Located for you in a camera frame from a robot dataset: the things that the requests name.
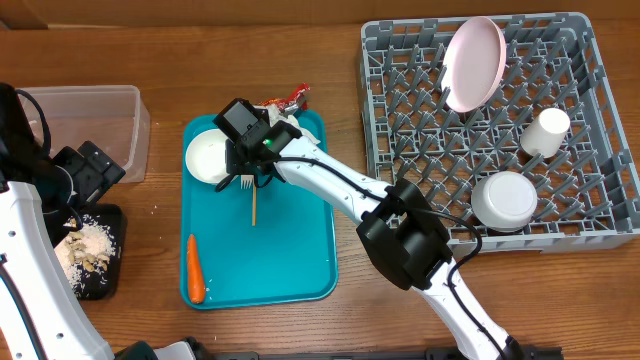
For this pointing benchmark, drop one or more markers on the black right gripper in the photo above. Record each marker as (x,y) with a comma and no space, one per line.
(248,158)

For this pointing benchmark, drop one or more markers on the teal plastic serving tray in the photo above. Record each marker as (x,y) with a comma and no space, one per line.
(290,255)

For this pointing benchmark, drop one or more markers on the white round bowl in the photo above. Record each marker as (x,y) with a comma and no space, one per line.
(206,157)

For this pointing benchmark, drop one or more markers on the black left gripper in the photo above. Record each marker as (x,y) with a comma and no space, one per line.
(95,174)

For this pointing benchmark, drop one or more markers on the grey round bowl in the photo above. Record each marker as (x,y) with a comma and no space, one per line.
(504,201)

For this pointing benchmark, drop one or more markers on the black waste tray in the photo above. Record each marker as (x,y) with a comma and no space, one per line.
(113,216)

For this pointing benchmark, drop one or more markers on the peanut shells and rice pile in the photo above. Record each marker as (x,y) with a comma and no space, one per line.
(86,256)

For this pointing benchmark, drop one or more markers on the orange carrot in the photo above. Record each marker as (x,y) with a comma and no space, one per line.
(195,280)

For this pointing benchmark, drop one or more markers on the clear plastic bin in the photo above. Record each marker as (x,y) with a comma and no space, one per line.
(113,117)

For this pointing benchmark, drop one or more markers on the white round plate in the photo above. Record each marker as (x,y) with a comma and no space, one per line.
(474,63)

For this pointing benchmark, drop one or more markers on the red silver snack wrapper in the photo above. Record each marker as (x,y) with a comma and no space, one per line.
(296,101)

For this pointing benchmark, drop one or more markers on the crumpled white paper napkin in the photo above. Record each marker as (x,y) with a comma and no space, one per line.
(275,116)

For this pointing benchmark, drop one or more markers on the wooden chopstick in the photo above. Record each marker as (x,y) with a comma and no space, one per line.
(254,205)

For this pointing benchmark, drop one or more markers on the white paper cup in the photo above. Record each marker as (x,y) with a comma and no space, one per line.
(545,133)

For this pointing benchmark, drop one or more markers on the grey plastic dishwasher rack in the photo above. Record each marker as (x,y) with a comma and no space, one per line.
(588,192)

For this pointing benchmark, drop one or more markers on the white plastic fork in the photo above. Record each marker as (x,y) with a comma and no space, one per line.
(247,181)

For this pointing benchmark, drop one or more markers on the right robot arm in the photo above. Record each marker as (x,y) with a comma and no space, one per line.
(404,238)

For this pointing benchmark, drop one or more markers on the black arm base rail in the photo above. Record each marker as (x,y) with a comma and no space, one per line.
(190,348)

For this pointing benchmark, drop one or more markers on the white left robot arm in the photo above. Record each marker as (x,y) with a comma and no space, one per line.
(41,317)

